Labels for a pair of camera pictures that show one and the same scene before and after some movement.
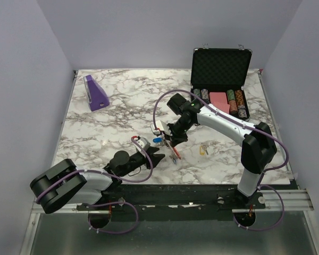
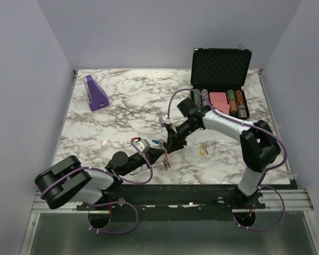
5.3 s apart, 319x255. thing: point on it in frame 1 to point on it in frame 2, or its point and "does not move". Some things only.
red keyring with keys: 174,154 to 165,160
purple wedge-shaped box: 96,96 does not move
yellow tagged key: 203,150 does not move
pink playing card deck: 219,100 does not move
